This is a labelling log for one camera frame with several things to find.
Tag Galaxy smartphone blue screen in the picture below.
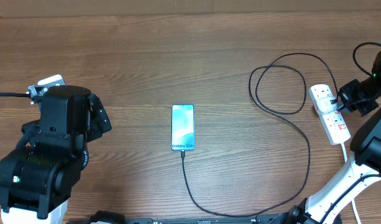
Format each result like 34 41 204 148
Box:
171 105 195 151

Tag black USB charging cable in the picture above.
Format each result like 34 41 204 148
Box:
180 52 340 218

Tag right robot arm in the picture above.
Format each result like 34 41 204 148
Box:
280 51 381 223

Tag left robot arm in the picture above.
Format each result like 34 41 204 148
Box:
0 85 112 223

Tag white charger plug adapter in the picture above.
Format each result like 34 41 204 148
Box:
315 96 338 114

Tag white power strip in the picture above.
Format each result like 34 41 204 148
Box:
308 84 351 145

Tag white power strip cord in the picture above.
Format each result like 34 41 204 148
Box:
341 142 362 224

